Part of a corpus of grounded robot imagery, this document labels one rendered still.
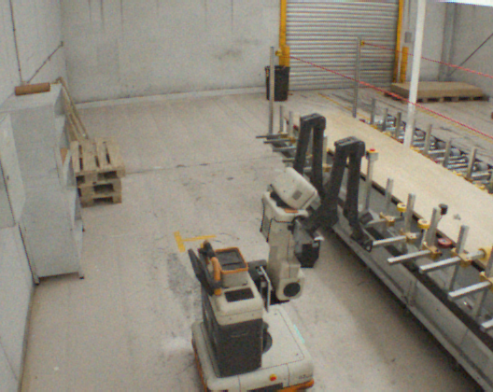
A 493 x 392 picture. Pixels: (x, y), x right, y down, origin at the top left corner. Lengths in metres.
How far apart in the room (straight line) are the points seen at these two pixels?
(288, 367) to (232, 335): 0.47
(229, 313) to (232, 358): 0.34
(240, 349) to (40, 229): 2.05
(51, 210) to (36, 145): 0.56
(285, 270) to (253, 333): 0.38
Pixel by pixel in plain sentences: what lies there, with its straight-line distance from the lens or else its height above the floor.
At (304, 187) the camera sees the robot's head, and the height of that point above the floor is 1.35.
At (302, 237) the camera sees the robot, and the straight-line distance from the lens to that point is 2.22.
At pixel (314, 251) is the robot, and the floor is 0.97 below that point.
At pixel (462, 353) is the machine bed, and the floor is 0.17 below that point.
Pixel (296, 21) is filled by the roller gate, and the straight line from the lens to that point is 10.58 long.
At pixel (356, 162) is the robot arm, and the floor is 1.51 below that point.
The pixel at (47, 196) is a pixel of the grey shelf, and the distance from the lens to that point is 3.70.
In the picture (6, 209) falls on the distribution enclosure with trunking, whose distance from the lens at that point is 2.78.
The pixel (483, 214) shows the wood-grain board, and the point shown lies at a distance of 3.36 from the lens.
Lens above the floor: 2.28
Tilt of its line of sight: 26 degrees down
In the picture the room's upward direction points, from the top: straight up
